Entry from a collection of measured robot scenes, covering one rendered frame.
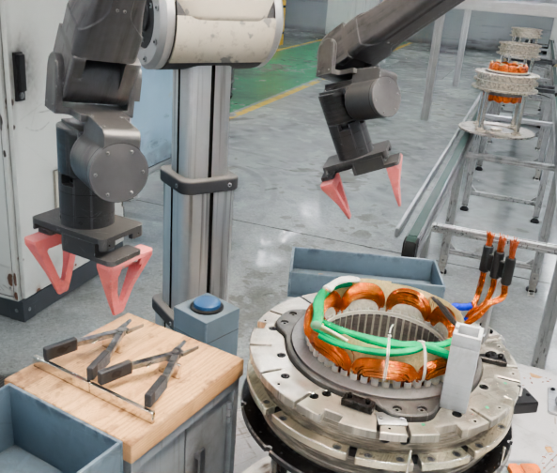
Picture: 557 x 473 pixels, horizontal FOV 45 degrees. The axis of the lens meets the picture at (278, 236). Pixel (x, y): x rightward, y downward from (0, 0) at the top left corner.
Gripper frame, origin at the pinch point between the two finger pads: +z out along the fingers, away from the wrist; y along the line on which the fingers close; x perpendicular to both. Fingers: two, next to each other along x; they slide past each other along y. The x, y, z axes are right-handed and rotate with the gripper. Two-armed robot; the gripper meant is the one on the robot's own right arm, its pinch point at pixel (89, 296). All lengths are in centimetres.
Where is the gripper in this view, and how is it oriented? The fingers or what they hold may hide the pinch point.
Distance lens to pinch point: 79.1
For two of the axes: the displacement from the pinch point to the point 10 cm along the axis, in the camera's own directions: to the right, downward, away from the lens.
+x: 4.9, -2.9, 8.2
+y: 8.7, 2.5, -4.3
